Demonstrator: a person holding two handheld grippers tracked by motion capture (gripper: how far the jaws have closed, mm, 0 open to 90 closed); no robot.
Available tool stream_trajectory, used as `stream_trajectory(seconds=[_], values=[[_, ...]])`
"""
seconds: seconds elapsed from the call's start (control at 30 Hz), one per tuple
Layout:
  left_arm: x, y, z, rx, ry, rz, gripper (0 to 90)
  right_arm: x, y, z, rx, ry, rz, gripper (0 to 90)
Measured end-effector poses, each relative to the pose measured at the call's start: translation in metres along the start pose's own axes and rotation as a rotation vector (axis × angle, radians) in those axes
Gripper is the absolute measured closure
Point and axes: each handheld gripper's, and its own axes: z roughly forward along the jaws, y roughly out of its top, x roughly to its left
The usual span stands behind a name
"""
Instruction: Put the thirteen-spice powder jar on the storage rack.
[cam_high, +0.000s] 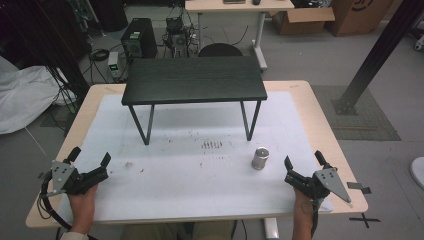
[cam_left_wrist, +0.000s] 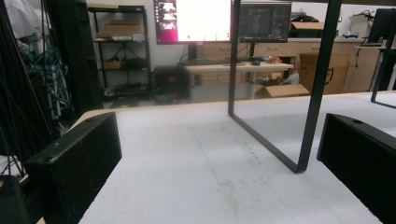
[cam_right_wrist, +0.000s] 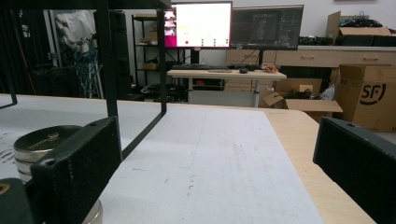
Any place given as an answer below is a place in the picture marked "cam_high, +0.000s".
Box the open electronics unit with cables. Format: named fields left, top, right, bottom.
left=162, top=15, right=198, bottom=60

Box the large printed cardboard box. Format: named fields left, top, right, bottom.
left=324, top=0, right=395, bottom=38

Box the black metal post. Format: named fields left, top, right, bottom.
left=331, top=0, right=424, bottom=117

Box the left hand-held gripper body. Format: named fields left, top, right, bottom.
left=49, top=160, right=110, bottom=198

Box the grey floor mat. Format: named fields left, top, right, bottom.
left=311, top=84, right=402, bottom=142

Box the black computer tower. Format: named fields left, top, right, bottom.
left=120, top=17, right=158, bottom=60

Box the small black wooden shelf table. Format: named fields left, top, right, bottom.
left=121, top=55, right=269, bottom=146

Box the white round object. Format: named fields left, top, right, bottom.
left=408, top=156, right=424, bottom=190

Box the black tape strip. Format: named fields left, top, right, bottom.
left=346, top=181, right=372, bottom=195

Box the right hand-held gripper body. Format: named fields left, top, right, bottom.
left=284, top=165, right=352, bottom=204

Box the person's left hand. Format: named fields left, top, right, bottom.
left=67, top=184, right=99, bottom=234

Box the small white power supply box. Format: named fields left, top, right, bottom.
left=107, top=50, right=122, bottom=80

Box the open cardboard box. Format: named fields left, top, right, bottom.
left=268, top=6, right=336, bottom=36

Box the silver metal can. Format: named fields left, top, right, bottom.
left=251, top=146, right=271, bottom=171

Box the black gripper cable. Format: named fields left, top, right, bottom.
left=309, top=198, right=321, bottom=238
left=37, top=171, right=74, bottom=232

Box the white cloth sheet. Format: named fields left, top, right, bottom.
left=0, top=55, right=78, bottom=135

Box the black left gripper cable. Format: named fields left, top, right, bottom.
left=37, top=171, right=74, bottom=232

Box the person's right hand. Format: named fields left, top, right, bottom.
left=292, top=187, right=316, bottom=222

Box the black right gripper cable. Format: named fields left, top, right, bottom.
left=309, top=198, right=321, bottom=238

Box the black round chair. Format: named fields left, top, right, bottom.
left=197, top=42, right=244, bottom=58

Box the white table mat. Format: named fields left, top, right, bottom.
left=57, top=91, right=334, bottom=224

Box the white-legged wooden desk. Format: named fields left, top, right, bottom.
left=184, top=0, right=296, bottom=72

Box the coiled black cable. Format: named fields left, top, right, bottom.
left=88, top=48, right=111, bottom=62

